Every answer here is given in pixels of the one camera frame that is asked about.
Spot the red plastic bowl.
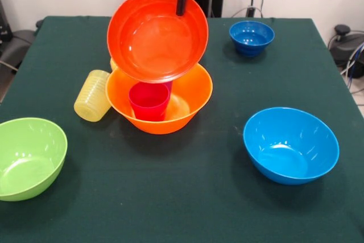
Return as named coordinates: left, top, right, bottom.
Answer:
left=106, top=0, right=209, bottom=84

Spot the green plastic bowl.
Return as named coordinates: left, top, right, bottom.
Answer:
left=0, top=117, right=68, bottom=202

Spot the pink plastic cup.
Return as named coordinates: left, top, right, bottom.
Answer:
left=128, top=81, right=171, bottom=122

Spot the small dark blue bowl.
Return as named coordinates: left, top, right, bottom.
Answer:
left=229, top=20, right=275, bottom=57

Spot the large orange plastic bowl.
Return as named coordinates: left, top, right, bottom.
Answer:
left=105, top=62, right=213, bottom=135

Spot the black office chair base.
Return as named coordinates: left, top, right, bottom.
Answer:
left=327, top=24, right=364, bottom=67

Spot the light blue plastic bowl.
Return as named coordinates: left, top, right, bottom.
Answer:
left=243, top=107, right=340, bottom=186

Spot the grey office chair base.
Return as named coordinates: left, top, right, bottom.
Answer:
left=0, top=28, right=29, bottom=70

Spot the dark green table cloth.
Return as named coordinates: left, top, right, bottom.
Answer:
left=0, top=16, right=364, bottom=243

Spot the tangle of floor cables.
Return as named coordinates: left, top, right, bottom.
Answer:
left=340, top=42, right=364, bottom=94

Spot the pale yellow ribbed cup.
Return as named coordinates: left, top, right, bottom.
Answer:
left=73, top=69, right=112, bottom=123

